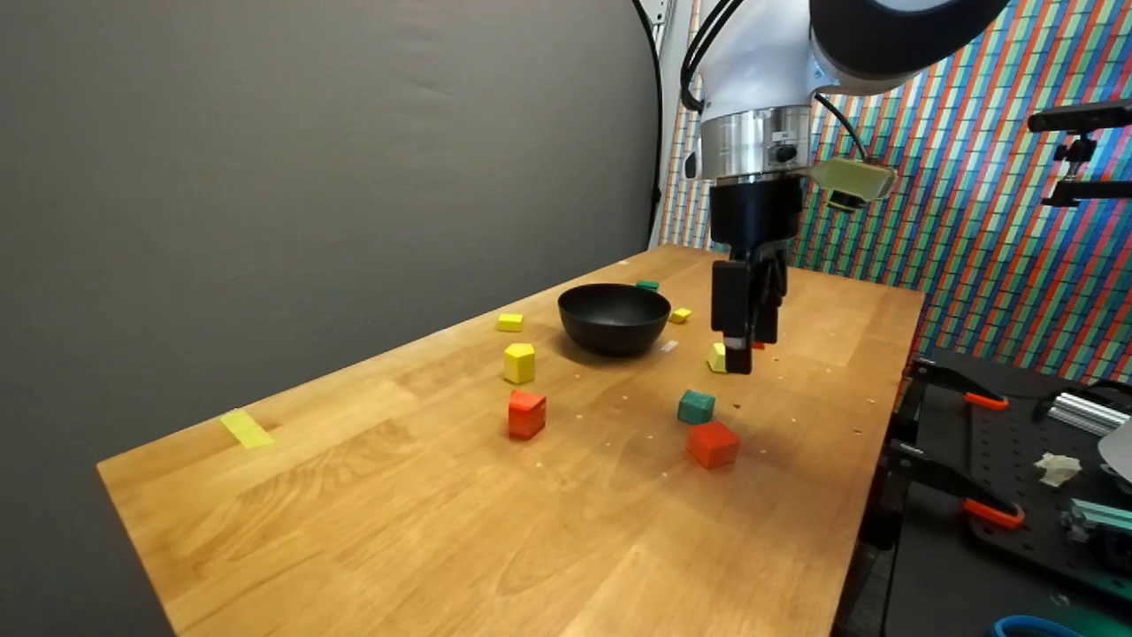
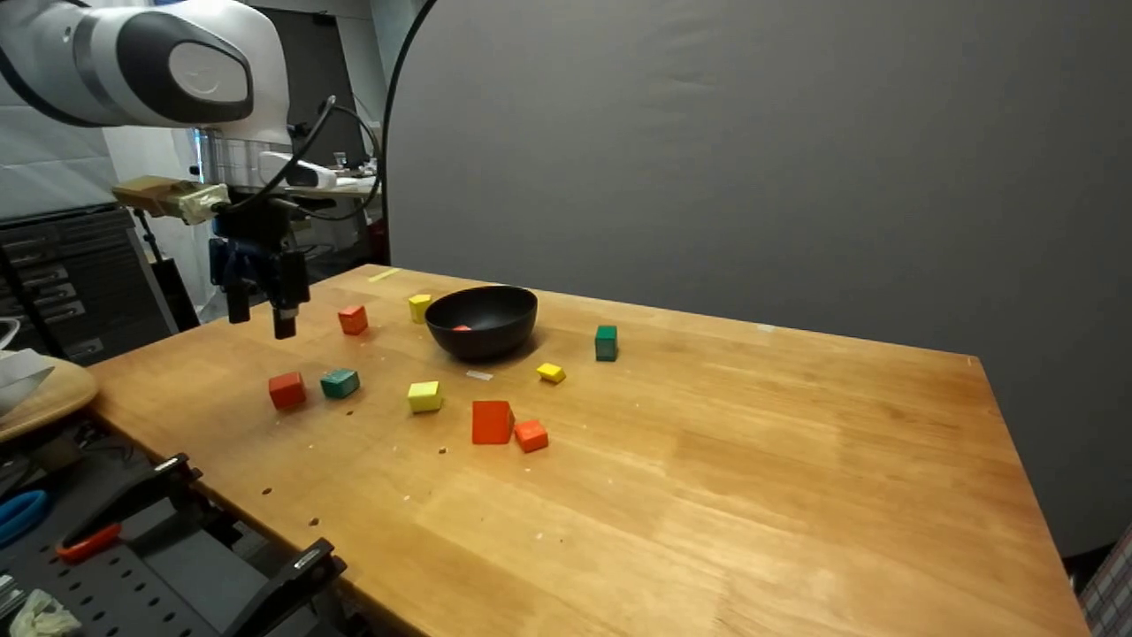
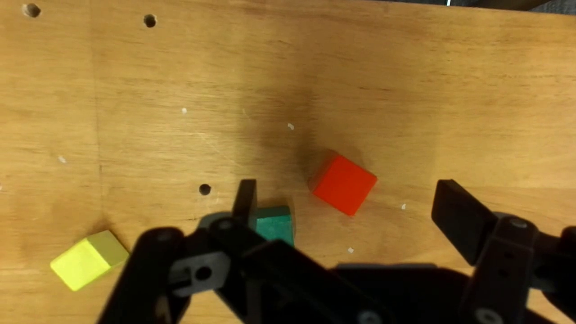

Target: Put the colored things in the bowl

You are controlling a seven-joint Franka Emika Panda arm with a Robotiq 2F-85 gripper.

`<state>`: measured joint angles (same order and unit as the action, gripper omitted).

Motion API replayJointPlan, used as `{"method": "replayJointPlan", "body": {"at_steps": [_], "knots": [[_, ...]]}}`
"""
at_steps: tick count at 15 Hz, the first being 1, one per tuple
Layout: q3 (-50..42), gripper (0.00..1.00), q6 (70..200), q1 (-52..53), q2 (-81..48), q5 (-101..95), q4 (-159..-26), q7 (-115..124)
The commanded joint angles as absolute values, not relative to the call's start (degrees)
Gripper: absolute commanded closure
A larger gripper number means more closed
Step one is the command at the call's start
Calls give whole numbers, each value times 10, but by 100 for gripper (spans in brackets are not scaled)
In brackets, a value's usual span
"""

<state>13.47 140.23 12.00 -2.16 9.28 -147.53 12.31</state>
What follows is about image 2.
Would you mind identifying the yellow-green cube block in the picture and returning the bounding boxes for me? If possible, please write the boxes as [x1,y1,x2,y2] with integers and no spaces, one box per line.
[405,379,447,417]

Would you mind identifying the crumpled white rag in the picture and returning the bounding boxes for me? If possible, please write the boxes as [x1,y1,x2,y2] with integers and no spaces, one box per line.
[3,583,87,637]

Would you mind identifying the grey fabric backdrop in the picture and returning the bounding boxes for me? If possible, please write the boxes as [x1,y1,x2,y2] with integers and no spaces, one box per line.
[387,0,1132,558]

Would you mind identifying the teal block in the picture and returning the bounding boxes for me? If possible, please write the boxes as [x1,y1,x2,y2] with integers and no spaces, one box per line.
[319,366,360,403]

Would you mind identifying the light grey panel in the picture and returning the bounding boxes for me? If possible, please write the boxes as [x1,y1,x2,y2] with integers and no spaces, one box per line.
[0,68,122,222]

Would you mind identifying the white cloth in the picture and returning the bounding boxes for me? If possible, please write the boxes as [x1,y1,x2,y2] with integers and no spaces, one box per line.
[0,341,61,417]

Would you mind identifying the black pegboard cart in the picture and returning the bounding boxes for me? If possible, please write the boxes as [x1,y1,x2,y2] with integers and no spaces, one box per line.
[0,417,368,637]

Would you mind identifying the black bowl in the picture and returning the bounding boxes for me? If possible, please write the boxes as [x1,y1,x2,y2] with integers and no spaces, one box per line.
[421,282,541,366]

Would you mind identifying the black stand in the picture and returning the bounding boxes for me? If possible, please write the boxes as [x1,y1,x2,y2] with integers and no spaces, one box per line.
[122,207,204,334]

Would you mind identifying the tan wrist camera box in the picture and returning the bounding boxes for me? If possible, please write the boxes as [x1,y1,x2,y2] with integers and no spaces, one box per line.
[114,175,233,228]

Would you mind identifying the blue handled scissors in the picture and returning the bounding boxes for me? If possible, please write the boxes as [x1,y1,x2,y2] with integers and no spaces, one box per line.
[0,484,55,548]

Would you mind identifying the white fabric panel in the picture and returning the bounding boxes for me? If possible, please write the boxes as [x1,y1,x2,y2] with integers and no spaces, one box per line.
[100,122,233,326]

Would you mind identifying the small orange block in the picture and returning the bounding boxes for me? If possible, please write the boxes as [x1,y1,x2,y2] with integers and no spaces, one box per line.
[515,417,551,457]

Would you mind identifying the black equipment case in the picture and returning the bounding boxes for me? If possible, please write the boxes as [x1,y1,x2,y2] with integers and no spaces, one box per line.
[0,203,182,367]

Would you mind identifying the background desk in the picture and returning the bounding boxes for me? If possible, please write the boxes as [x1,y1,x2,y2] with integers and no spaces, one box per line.
[280,156,388,213]

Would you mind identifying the large red wedge block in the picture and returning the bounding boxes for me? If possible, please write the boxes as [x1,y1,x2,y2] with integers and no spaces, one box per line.
[470,398,518,449]

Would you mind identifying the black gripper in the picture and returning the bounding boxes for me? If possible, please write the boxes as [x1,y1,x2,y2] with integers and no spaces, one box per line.
[210,194,314,343]

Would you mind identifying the round wooden board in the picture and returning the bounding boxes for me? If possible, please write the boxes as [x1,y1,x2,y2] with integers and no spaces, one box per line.
[0,355,104,449]

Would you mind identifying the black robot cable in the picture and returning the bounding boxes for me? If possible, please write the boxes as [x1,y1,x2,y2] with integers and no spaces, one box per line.
[252,94,388,219]

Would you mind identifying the red cube block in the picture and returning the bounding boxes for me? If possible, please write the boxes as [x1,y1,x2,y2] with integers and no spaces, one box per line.
[265,367,311,416]

